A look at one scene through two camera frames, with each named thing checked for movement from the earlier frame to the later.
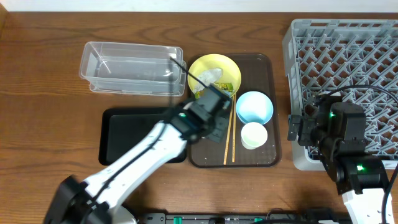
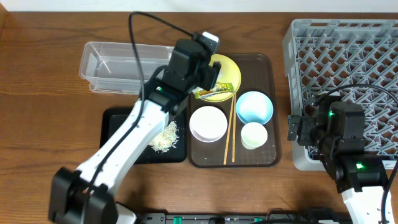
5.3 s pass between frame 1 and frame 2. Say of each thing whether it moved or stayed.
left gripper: moved
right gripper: stayed
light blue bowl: stayed
